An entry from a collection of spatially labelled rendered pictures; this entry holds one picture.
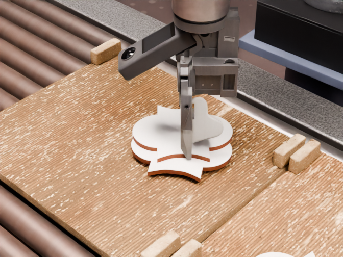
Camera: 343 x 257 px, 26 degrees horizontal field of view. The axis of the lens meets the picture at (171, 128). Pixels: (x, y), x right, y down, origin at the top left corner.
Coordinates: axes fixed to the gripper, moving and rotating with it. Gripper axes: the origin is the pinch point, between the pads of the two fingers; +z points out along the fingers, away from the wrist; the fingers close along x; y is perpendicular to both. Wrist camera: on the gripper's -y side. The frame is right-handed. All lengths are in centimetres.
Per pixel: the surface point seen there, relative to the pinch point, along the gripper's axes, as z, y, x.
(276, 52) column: 8.9, 19.0, 35.7
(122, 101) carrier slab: 2.3, -9.5, 10.9
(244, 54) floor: 96, 30, 172
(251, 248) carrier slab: 2.4, 8.2, -21.2
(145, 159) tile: 0.7, -5.5, -5.5
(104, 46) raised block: -0.4, -12.9, 23.1
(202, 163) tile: 0.7, 2.6, -6.5
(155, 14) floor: 96, -7, 205
